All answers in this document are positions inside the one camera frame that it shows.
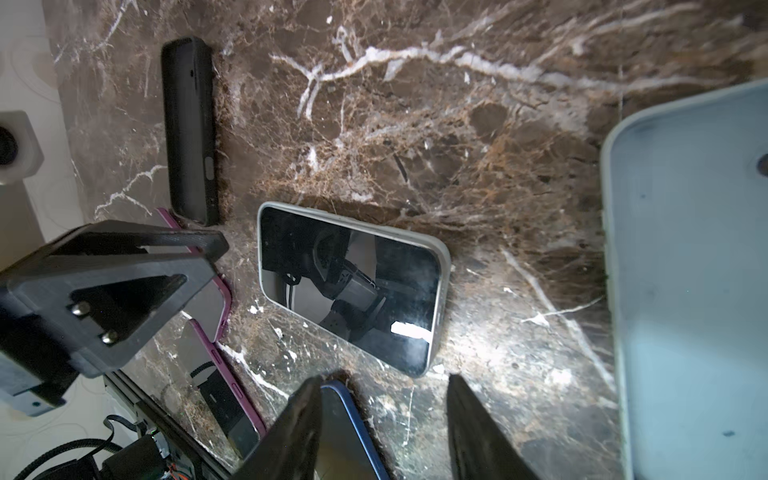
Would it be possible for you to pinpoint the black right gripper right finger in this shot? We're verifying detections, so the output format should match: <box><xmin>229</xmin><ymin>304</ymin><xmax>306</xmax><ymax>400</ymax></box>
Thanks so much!
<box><xmin>446</xmin><ymin>374</ymin><xmax>538</xmax><ymax>479</ymax></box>

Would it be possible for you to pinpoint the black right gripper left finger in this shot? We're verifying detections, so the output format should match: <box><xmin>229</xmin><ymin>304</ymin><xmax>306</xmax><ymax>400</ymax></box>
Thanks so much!
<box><xmin>231</xmin><ymin>376</ymin><xmax>322</xmax><ymax>480</ymax></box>

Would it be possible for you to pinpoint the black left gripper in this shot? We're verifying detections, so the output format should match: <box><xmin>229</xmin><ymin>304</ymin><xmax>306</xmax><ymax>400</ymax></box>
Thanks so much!
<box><xmin>1</xmin><ymin>220</ymin><xmax>229</xmax><ymax>417</ymax></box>

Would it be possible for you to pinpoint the white-edged phone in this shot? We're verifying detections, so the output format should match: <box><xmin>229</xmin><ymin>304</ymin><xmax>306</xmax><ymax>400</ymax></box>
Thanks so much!
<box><xmin>257</xmin><ymin>202</ymin><xmax>451</xmax><ymax>378</ymax></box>

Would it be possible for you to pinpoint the blue-edged phone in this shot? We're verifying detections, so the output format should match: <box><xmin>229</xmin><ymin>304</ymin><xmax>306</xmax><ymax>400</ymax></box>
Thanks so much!
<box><xmin>315</xmin><ymin>380</ymin><xmax>390</xmax><ymax>480</ymax></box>

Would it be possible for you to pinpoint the purple-edged phone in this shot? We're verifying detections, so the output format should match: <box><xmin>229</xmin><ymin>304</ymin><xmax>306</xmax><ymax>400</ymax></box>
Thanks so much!
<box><xmin>119</xmin><ymin>206</ymin><xmax>268</xmax><ymax>460</ymax></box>

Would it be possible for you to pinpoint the black phone case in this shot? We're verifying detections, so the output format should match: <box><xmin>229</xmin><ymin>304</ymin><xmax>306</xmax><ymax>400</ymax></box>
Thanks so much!
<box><xmin>161</xmin><ymin>36</ymin><xmax>219</xmax><ymax>226</ymax></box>

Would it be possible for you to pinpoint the light blue case right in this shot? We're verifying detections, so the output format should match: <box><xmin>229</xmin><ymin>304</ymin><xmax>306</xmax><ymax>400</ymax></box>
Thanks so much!
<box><xmin>600</xmin><ymin>81</ymin><xmax>767</xmax><ymax>479</ymax></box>

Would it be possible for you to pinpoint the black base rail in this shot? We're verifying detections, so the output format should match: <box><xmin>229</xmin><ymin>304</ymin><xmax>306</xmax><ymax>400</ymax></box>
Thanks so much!
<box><xmin>11</xmin><ymin>371</ymin><xmax>235</xmax><ymax>480</ymax></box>

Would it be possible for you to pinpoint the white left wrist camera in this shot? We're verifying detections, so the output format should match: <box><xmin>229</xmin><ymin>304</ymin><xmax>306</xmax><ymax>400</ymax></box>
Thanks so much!
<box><xmin>0</xmin><ymin>110</ymin><xmax>44</xmax><ymax>185</ymax></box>

